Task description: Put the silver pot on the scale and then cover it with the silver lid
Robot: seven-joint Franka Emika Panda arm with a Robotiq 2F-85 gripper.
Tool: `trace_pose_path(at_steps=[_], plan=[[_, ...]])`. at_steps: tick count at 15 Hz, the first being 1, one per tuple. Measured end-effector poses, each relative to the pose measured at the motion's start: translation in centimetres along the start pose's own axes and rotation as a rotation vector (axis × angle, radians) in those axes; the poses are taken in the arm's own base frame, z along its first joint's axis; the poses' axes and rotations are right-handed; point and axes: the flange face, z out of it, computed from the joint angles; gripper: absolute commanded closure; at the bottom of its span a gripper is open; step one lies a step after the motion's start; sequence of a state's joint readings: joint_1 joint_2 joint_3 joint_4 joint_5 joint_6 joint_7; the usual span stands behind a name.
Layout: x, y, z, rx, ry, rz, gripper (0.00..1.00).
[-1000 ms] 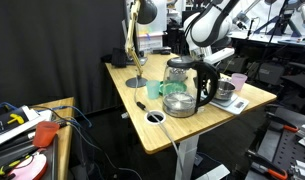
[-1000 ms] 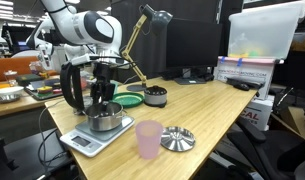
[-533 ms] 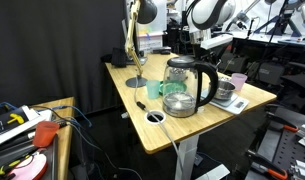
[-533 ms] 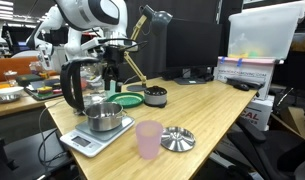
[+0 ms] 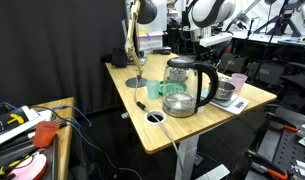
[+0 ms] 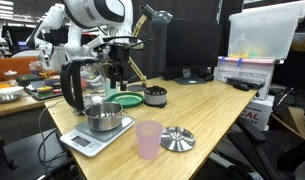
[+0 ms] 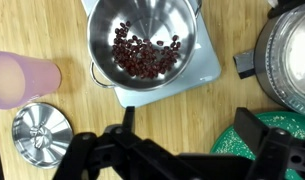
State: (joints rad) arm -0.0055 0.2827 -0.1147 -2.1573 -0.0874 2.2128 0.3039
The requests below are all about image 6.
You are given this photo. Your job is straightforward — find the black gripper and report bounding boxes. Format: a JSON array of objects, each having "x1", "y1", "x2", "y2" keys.
[{"x1": 106, "y1": 43, "x2": 132, "y2": 92}]

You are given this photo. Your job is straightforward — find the silver steel pot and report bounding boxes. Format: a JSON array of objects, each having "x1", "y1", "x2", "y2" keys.
[{"x1": 82, "y1": 101, "x2": 128, "y2": 132}]

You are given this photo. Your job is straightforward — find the silver steel lid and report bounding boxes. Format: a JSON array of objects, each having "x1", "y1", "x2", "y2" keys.
[{"x1": 160, "y1": 125, "x2": 196, "y2": 153}]

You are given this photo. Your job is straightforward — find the white kitchen scale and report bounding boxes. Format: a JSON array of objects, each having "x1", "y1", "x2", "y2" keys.
[{"x1": 59, "y1": 114, "x2": 136, "y2": 158}]

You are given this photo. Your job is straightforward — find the pink flat lid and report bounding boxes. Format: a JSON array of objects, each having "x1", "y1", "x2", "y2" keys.
[{"x1": 217, "y1": 55, "x2": 285, "y2": 66}]

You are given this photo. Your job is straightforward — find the teal plastic cup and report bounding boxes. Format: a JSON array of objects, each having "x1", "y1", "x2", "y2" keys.
[{"x1": 105, "y1": 79, "x2": 120, "y2": 98}]

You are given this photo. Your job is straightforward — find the green round plate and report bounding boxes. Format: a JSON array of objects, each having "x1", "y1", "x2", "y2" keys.
[{"x1": 105, "y1": 92, "x2": 145, "y2": 109}]

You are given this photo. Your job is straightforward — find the round black grey tin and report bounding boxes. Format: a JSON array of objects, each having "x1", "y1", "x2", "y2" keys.
[{"x1": 143, "y1": 85, "x2": 168, "y2": 109}]

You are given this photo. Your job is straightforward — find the black fabric curtain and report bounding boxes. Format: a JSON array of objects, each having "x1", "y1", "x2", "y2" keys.
[{"x1": 130, "y1": 0, "x2": 226, "y2": 84}]

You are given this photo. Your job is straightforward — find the glass electric kettle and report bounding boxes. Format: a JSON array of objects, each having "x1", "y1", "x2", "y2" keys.
[{"x1": 59, "y1": 57, "x2": 110, "y2": 116}]

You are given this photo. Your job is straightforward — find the pink plastic cup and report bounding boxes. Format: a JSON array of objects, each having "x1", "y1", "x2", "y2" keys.
[{"x1": 135, "y1": 120, "x2": 164, "y2": 160}]

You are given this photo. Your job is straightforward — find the yellow desk lamp grey shade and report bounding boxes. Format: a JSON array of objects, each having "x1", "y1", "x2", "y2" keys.
[{"x1": 125, "y1": 3, "x2": 174, "y2": 93}]

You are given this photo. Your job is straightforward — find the yellow green sponge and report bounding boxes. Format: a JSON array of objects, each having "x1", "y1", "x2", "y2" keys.
[{"x1": 36, "y1": 85, "x2": 54, "y2": 96}]

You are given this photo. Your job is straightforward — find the black tray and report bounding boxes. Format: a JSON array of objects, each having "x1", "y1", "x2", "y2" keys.
[{"x1": 24, "y1": 78, "x2": 65, "y2": 101}]

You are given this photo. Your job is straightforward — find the black computer monitor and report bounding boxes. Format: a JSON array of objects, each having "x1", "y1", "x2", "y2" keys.
[{"x1": 165, "y1": 18, "x2": 224, "y2": 85}]

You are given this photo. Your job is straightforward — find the dark green box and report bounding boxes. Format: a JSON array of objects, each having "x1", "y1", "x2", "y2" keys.
[{"x1": 15, "y1": 73, "x2": 44, "y2": 88}]

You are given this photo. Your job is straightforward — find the wooden side table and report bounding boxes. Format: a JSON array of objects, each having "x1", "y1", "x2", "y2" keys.
[{"x1": 0, "y1": 79, "x2": 65, "y2": 119}]

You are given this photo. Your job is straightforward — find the orange sofa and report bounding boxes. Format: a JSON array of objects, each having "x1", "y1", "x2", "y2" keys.
[{"x1": 0, "y1": 55, "x2": 40, "y2": 84}]

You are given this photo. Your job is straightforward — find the glass jar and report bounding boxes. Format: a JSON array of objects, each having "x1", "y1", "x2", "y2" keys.
[{"x1": 3, "y1": 69, "x2": 19, "y2": 88}]

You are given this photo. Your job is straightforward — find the white bowl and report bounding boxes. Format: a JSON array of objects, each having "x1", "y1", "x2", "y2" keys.
[{"x1": 0, "y1": 86, "x2": 25, "y2": 101}]

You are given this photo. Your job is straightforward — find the black computer mouse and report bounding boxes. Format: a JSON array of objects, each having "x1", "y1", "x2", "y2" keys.
[{"x1": 232, "y1": 82, "x2": 251, "y2": 92}]

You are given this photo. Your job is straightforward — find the white printed cardboard box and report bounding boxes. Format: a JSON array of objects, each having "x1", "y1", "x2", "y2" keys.
[{"x1": 213, "y1": 61, "x2": 276, "y2": 101}]

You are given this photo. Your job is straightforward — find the white box red letters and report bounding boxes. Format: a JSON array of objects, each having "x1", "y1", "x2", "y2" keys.
[{"x1": 243, "y1": 94, "x2": 276, "y2": 132}]

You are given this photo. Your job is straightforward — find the clear plastic storage bin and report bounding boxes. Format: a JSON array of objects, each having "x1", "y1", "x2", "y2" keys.
[{"x1": 227, "y1": 1, "x2": 305, "y2": 61}]

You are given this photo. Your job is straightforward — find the black office chair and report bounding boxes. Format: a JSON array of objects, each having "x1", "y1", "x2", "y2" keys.
[{"x1": 208, "y1": 116, "x2": 305, "y2": 180}]

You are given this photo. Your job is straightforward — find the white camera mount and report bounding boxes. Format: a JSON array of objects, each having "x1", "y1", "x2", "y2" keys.
[{"x1": 86, "y1": 34, "x2": 108, "y2": 52}]

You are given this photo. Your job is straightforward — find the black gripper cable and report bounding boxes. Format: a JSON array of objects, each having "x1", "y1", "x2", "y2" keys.
[{"x1": 101, "y1": 34, "x2": 155, "y2": 52}]

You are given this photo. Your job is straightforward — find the black power cable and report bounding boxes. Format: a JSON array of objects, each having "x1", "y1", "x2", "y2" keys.
[{"x1": 36, "y1": 99, "x2": 71, "y2": 168}]

